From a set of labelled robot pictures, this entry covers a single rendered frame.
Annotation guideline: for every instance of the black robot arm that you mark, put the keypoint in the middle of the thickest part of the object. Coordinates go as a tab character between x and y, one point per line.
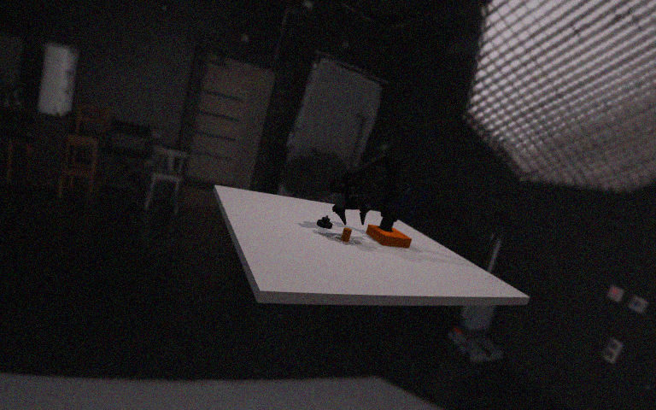
348	182

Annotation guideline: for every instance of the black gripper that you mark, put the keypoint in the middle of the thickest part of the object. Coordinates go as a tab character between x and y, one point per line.
339	208

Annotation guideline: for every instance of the orange knob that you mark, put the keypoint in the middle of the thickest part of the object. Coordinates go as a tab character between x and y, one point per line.
346	234

